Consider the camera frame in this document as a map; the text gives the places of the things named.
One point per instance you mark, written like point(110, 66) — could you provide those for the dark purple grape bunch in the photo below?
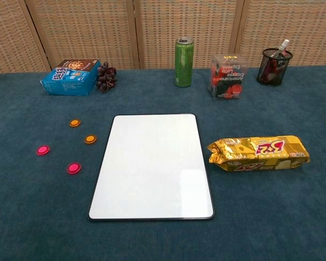
point(106, 77)

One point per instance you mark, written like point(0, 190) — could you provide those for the woven bamboo folding screen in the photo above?
point(84, 27)

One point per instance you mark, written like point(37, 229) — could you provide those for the blue cookie box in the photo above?
point(70, 80)

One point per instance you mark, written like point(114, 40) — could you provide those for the white rectangular board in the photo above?
point(152, 168)

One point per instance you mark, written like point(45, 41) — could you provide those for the black mesh pen holder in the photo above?
point(274, 73)

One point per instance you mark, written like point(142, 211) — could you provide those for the blue table cloth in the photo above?
point(163, 239)

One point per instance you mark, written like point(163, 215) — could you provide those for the round orange-yellow magnet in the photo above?
point(91, 139)
point(75, 123)

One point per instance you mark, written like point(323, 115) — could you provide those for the clear coffee capsule box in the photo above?
point(228, 77)

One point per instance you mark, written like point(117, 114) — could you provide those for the white tube in holder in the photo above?
point(283, 45)

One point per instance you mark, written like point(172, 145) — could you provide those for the pink round token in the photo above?
point(74, 168)
point(43, 150)

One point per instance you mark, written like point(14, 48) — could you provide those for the red item in holder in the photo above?
point(271, 66)

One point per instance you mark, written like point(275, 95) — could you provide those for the green drink can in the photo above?
point(184, 65)

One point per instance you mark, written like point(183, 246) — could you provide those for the gold biscuit packet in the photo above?
point(260, 156)

